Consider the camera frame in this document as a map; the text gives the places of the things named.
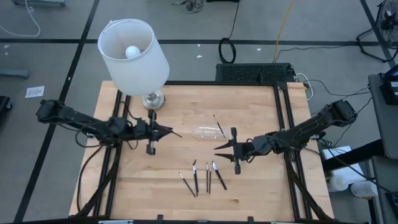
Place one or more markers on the black frame bracket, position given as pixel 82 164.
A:
pixel 250 219
pixel 160 218

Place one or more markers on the black device white labels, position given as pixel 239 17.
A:
pixel 390 87

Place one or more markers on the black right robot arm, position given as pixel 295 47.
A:
pixel 304 129

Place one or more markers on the black cart beam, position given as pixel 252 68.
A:
pixel 351 154

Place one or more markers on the black floor fan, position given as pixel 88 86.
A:
pixel 387 18

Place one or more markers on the white shade table lamp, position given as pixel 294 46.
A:
pixel 136 74

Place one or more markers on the grey side cart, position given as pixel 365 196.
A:
pixel 384 124

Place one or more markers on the black aluminium table frame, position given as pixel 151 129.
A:
pixel 217 83

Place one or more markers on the grey floor platform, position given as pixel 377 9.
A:
pixel 38 2

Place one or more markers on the white paper sheet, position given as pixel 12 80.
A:
pixel 35 91

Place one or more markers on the grey floor bar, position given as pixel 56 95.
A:
pixel 14 74

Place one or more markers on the black perforated computer case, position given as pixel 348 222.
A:
pixel 255 73

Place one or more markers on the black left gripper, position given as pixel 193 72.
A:
pixel 151 146

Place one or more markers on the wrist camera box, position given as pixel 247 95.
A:
pixel 138 128
pixel 257 145

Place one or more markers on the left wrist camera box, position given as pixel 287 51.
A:
pixel 138 128

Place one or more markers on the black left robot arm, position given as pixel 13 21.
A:
pixel 77 119

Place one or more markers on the white roll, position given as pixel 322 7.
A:
pixel 337 183
pixel 363 189

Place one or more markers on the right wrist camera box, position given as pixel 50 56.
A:
pixel 257 145

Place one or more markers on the white box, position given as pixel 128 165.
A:
pixel 340 152

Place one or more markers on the silver aluminium bar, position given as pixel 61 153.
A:
pixel 115 222
pixel 284 222

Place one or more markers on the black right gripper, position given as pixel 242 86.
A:
pixel 237 166

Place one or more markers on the black floor object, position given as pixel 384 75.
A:
pixel 3 105

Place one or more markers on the clear plastic container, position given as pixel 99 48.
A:
pixel 205 133

